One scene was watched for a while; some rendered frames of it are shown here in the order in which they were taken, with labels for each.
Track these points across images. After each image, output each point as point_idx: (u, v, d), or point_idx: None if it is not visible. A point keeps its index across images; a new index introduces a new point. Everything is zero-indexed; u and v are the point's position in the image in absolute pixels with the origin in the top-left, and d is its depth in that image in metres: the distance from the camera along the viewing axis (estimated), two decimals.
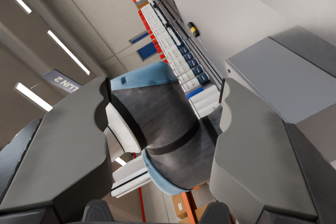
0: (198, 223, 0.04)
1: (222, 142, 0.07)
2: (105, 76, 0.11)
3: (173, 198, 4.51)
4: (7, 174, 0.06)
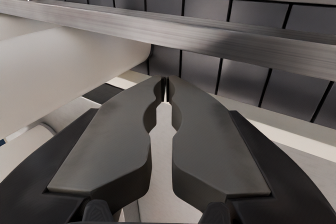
0: (198, 223, 0.04)
1: (177, 142, 0.07)
2: (161, 76, 0.11)
3: None
4: (60, 155, 0.07)
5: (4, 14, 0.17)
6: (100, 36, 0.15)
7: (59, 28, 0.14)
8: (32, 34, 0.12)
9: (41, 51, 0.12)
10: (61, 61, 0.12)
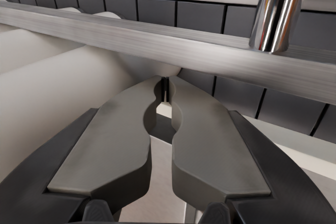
0: (198, 223, 0.04)
1: (177, 142, 0.07)
2: (161, 76, 0.11)
3: None
4: (60, 155, 0.07)
5: (41, 33, 0.13)
6: (131, 56, 0.12)
7: (85, 48, 0.11)
8: (54, 59, 0.10)
9: (68, 82, 0.09)
10: (91, 92, 0.10)
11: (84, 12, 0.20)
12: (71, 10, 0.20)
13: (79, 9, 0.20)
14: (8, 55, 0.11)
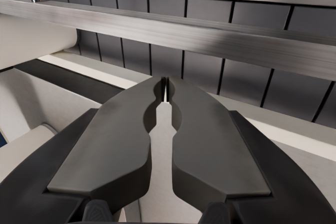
0: (198, 223, 0.04)
1: (177, 142, 0.07)
2: (161, 76, 0.11)
3: None
4: (60, 155, 0.07)
5: None
6: (21, 20, 0.20)
7: None
8: None
9: None
10: None
11: None
12: None
13: None
14: None
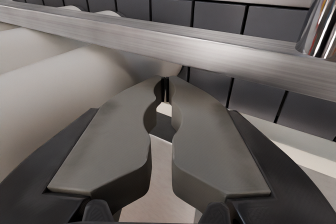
0: (198, 223, 0.04)
1: (177, 142, 0.07)
2: (162, 76, 0.11)
3: None
4: (60, 155, 0.07)
5: (43, 33, 0.13)
6: (132, 56, 0.12)
7: (86, 48, 0.11)
8: (56, 59, 0.10)
9: (69, 82, 0.09)
10: (92, 92, 0.10)
11: (84, 10, 0.20)
12: (71, 8, 0.20)
13: (79, 7, 0.20)
14: (10, 55, 0.11)
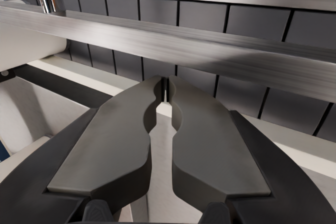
0: (198, 223, 0.04)
1: (177, 142, 0.07)
2: (161, 76, 0.11)
3: None
4: (60, 155, 0.07)
5: None
6: (4, 25, 0.19)
7: None
8: None
9: None
10: None
11: (6, 0, 0.27)
12: None
13: None
14: None
